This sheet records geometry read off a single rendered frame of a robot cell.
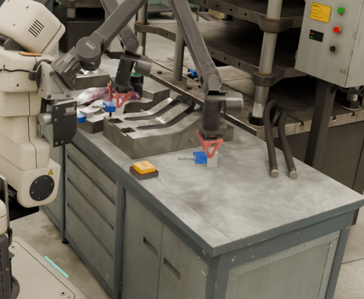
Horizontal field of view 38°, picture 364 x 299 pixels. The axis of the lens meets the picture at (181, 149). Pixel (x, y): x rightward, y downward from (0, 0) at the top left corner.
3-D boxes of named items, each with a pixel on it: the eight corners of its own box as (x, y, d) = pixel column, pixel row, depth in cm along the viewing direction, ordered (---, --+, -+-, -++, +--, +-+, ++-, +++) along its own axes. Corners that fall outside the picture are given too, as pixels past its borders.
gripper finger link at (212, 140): (215, 151, 186) (218, 126, 182) (221, 160, 179) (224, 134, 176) (196, 152, 184) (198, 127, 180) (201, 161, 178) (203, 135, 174)
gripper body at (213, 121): (215, 127, 185) (217, 107, 182) (223, 138, 176) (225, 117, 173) (196, 127, 183) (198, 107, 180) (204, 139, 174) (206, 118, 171)
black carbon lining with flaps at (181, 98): (139, 135, 213) (140, 113, 209) (120, 121, 225) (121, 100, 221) (209, 123, 231) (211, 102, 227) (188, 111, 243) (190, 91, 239)
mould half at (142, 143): (132, 159, 208) (133, 127, 202) (103, 135, 227) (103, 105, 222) (232, 140, 234) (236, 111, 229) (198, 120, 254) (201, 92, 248)
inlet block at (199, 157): (179, 168, 180) (180, 153, 178) (176, 162, 184) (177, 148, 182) (217, 167, 183) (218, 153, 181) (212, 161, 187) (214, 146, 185)
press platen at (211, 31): (262, 114, 248) (268, 77, 240) (129, 47, 344) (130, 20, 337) (377, 95, 292) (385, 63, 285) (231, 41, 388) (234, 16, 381)
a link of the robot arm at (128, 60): (122, 51, 209) (120, 55, 204) (139, 56, 210) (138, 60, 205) (117, 67, 212) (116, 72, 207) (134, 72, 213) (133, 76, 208)
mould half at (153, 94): (92, 134, 227) (92, 110, 223) (53, 117, 242) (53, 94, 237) (168, 109, 264) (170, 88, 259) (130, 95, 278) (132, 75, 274)
